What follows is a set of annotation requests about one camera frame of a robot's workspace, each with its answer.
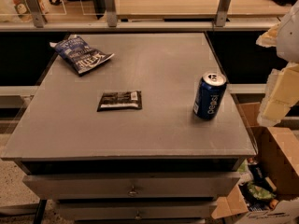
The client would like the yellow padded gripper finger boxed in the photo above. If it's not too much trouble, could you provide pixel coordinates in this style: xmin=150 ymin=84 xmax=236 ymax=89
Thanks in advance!
xmin=257 ymin=63 xmax=299 ymax=127

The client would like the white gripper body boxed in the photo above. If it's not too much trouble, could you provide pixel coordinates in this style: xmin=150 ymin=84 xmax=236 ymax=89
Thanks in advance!
xmin=255 ymin=0 xmax=299 ymax=63

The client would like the blue pepsi can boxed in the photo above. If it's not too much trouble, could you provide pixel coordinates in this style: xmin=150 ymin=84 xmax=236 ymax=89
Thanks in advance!
xmin=193 ymin=72 xmax=227 ymax=120

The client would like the cardboard box with items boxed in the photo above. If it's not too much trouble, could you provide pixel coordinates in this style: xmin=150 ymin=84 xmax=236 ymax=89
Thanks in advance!
xmin=212 ymin=103 xmax=299 ymax=224

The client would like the upper grey drawer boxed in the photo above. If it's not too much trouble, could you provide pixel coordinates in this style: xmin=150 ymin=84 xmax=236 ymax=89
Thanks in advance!
xmin=23 ymin=172 xmax=239 ymax=200

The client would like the grey drawer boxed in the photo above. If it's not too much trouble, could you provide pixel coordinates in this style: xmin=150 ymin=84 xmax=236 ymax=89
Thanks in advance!
xmin=23 ymin=172 xmax=239 ymax=200
xmin=57 ymin=201 xmax=217 ymax=220

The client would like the grey drawer cabinet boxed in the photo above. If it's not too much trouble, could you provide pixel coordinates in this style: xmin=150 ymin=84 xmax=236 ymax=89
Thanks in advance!
xmin=2 ymin=33 xmax=255 ymax=224

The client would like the small black snack packet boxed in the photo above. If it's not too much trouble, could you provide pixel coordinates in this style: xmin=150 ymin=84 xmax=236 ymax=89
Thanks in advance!
xmin=97 ymin=91 xmax=142 ymax=112

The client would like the blue chip bag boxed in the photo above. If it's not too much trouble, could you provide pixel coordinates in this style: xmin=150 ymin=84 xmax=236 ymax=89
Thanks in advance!
xmin=50 ymin=36 xmax=114 ymax=76

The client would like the lower grey drawer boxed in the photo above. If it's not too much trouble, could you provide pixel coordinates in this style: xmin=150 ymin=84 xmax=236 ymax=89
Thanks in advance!
xmin=57 ymin=201 xmax=217 ymax=220

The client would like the right metal bracket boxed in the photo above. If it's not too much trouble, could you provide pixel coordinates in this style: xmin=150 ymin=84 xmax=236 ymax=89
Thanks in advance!
xmin=214 ymin=0 xmax=231 ymax=27

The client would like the metal bracket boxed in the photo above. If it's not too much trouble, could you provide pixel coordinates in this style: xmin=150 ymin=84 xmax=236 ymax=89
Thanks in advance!
xmin=26 ymin=0 xmax=46 ymax=28
xmin=214 ymin=0 xmax=231 ymax=27
xmin=105 ymin=0 xmax=118 ymax=27

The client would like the middle metal bracket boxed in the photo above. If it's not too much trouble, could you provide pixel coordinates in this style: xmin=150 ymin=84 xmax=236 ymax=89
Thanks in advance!
xmin=105 ymin=0 xmax=118 ymax=27

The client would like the left metal bracket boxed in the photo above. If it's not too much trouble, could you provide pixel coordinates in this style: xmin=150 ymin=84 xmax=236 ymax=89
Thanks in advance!
xmin=26 ymin=0 xmax=46 ymax=28

